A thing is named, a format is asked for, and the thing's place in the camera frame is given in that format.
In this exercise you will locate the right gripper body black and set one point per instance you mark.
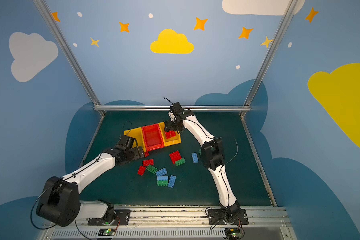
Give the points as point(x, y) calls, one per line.
point(174, 127)

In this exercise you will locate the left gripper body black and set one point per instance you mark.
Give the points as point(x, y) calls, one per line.
point(139, 151)

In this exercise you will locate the red lego brick top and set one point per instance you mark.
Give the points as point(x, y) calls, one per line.
point(168, 135)

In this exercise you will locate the yellow bin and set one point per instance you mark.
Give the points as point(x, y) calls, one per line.
point(169, 142)
point(137, 134)

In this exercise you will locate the red bin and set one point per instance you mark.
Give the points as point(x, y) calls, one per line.
point(153, 138)

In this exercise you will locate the large red lego brick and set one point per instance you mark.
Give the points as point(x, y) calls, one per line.
point(175, 156)

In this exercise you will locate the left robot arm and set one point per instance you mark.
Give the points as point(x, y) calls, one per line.
point(60, 202)

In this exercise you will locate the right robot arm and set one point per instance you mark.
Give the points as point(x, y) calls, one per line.
point(212, 156)

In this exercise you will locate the dark green lego brick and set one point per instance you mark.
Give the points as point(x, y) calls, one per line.
point(151, 169)

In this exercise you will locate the green lego brick center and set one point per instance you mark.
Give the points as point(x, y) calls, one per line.
point(180, 162)

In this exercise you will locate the blue lego brick upright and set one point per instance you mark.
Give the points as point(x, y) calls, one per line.
point(195, 158)

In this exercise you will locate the blue lego on green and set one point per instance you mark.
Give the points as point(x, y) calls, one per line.
point(163, 178)

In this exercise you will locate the blue lego brick tilted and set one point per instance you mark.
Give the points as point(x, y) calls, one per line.
point(161, 172)

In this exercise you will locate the green lego under blue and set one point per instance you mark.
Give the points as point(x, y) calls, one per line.
point(162, 183)

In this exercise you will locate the blue lego brick lower right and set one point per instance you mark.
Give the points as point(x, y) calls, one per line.
point(172, 181)

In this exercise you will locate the left controller board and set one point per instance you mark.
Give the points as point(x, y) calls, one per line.
point(107, 232)

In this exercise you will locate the controller board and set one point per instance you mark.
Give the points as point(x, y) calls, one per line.
point(107, 232)
point(232, 234)

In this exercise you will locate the right controller board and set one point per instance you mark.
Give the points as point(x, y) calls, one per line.
point(232, 234)

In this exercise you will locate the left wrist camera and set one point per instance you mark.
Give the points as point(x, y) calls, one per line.
point(126, 141)

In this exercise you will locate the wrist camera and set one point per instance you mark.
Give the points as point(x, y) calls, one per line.
point(126, 141)
point(176, 108)

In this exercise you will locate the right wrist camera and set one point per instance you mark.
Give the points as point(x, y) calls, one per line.
point(176, 108)

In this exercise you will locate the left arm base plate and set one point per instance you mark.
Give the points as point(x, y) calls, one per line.
point(115, 218)

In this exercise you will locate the right aluminium frame post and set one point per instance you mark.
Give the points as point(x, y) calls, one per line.
point(278, 37)

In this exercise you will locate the aluminium frame post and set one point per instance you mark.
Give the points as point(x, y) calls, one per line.
point(61, 40)
point(278, 37)

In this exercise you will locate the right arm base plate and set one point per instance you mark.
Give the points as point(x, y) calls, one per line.
point(218, 217)

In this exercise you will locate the left aluminium frame post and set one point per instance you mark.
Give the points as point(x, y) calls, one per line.
point(61, 40)

